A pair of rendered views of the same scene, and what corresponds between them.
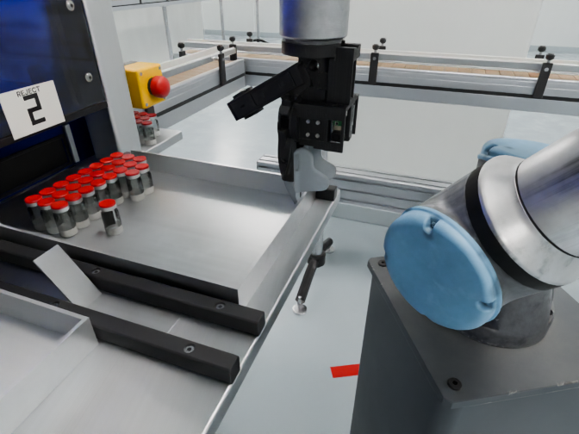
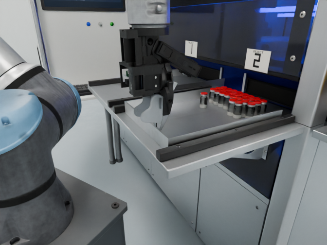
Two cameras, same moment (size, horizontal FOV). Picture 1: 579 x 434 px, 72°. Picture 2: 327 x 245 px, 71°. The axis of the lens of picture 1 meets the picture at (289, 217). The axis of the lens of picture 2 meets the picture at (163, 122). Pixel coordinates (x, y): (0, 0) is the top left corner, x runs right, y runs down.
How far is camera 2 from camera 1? 87 cm
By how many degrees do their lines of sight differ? 108
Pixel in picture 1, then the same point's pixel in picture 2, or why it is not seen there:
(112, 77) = (311, 65)
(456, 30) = not seen: outside the picture
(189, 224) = (190, 117)
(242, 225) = (172, 126)
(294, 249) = (137, 130)
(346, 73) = (123, 44)
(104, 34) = (320, 36)
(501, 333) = not seen: hidden behind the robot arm
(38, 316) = not seen: hidden behind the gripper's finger
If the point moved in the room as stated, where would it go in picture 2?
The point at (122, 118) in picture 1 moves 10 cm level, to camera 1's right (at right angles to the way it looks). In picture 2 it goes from (304, 95) to (294, 105)
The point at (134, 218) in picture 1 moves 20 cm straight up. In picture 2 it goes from (210, 111) to (216, 39)
